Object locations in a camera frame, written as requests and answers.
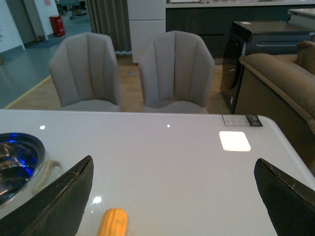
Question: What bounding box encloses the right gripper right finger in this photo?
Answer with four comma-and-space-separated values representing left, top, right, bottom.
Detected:
254, 158, 315, 236

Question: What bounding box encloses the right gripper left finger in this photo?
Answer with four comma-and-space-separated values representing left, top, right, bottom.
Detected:
0, 155, 94, 236

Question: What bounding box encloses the yellow corn cob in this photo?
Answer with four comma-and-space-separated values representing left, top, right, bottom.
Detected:
97, 208, 128, 236

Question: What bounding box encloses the white electric cooking pot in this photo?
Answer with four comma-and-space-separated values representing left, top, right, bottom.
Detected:
0, 132, 63, 208

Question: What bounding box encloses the table label sticker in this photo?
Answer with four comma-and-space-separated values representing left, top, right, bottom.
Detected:
222, 115, 263, 127

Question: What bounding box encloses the brown sofa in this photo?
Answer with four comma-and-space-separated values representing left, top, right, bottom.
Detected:
234, 41, 315, 169

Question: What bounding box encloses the left beige chair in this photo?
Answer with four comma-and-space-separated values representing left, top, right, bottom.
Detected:
49, 32, 121, 112

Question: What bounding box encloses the beige chair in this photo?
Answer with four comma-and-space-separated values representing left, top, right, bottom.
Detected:
138, 31, 215, 114
49, 32, 121, 112

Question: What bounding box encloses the black washing machine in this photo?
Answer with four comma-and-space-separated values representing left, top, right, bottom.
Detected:
220, 21, 315, 113

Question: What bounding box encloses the right beige chair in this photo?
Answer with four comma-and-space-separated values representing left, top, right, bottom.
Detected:
138, 31, 215, 114

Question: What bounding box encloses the red bin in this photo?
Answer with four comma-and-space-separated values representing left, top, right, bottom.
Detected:
49, 16, 65, 37

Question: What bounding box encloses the dark kitchen counter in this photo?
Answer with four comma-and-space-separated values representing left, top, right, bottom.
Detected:
166, 0, 315, 59

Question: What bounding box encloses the white cabinet column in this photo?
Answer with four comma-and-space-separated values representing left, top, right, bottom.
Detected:
127, 0, 166, 63

